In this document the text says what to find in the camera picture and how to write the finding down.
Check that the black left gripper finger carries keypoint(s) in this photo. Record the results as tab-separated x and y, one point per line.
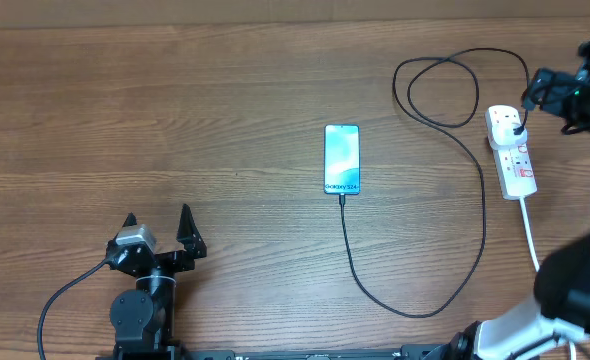
130	220
189	236

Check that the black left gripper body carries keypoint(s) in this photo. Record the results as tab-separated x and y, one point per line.
172	262

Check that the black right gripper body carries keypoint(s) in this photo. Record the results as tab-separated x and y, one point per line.
561	95

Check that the black Galaxy smartphone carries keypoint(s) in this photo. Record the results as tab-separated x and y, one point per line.
342	161

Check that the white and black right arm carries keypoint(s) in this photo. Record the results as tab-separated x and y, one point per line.
558	310

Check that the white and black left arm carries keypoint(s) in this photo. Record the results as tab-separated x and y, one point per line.
143	317

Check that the white USB charger plug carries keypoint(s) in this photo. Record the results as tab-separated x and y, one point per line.
504	136

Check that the white power strip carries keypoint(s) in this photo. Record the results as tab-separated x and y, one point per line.
514	167

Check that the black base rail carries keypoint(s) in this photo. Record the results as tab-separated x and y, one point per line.
405	352

